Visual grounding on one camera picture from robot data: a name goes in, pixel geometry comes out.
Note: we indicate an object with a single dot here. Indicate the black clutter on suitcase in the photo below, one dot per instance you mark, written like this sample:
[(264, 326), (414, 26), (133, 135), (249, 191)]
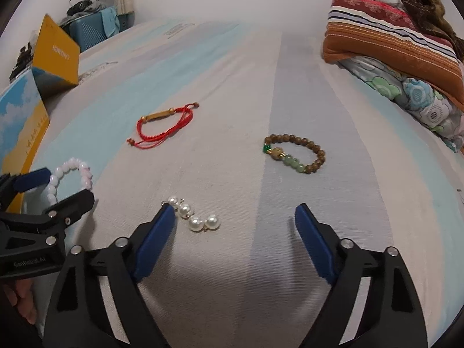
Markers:
[(83, 7)]

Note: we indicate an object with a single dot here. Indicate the blue suitcase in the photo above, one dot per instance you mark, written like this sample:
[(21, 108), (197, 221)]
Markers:
[(87, 32)]

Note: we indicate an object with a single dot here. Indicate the striped folded quilt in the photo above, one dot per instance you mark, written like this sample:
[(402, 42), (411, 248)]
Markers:
[(380, 40)]

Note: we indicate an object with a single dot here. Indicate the floral quilt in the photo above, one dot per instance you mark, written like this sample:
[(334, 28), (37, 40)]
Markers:
[(417, 98)]

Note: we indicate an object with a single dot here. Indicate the striped pastel bed sheet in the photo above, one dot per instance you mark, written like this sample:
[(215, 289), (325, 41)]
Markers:
[(235, 98)]

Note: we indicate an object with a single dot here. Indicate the blue and yellow cardboard box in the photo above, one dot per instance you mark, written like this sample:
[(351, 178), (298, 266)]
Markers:
[(21, 116)]

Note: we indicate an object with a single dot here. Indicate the person's left hand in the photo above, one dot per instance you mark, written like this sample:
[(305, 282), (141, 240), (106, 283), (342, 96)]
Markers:
[(21, 301)]

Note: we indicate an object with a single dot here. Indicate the brown fuzzy blanket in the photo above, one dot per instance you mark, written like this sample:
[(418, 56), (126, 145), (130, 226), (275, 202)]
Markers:
[(424, 7)]

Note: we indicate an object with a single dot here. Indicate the light blue cloth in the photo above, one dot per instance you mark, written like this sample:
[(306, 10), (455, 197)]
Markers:
[(110, 21)]

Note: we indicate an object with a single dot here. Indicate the beige curtain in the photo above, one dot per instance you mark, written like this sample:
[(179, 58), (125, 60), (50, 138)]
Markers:
[(123, 0)]

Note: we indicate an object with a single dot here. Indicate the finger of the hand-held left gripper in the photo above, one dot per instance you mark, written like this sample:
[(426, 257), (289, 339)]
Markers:
[(32, 179), (76, 203)]

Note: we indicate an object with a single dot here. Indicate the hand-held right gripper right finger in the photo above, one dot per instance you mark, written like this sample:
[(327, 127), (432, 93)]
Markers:
[(311, 243)]

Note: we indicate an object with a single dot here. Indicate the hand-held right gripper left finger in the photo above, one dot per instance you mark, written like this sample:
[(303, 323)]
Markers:
[(156, 243)]

